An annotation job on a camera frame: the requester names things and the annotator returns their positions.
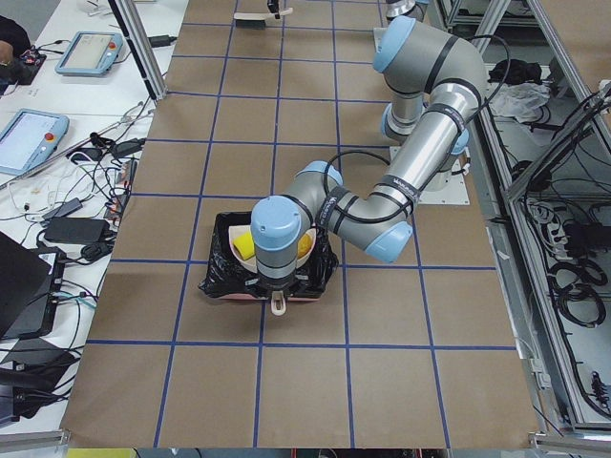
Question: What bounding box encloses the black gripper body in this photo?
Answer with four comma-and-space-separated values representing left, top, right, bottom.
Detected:
245, 273, 308, 299
266, 0, 281, 18

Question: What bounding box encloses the beige plastic dustpan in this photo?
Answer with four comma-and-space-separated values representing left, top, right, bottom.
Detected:
228, 224, 316, 316

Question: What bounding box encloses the beige hand brush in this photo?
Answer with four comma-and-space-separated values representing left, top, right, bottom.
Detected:
233, 8, 293, 30

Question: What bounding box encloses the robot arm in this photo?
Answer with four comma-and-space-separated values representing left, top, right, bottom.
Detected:
250, 16, 488, 298
266, 0, 429, 22

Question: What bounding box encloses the bin with black bag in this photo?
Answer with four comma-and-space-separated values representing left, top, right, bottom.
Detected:
199, 212, 339, 301

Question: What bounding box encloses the yellow toy pepper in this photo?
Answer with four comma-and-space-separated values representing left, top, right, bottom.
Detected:
298, 233, 313, 259

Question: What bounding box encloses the black power adapter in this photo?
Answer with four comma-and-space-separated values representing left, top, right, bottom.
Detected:
148, 34, 178, 48

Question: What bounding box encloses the far teach pendant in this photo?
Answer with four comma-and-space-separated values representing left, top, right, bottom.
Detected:
54, 31, 123, 77

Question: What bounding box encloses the teach pendant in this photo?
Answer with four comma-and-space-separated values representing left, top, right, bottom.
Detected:
1, 109, 70, 176
54, 31, 123, 77

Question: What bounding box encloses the black laptop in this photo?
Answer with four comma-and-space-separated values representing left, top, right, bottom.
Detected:
1, 234, 67, 341

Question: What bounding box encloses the near teach pendant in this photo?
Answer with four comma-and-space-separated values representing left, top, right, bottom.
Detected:
1, 109, 70, 176

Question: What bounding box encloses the aluminium frame post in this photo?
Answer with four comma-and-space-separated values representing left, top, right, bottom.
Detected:
109, 0, 167, 101

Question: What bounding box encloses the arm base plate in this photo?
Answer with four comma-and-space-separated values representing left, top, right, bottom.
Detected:
419, 154, 470, 206

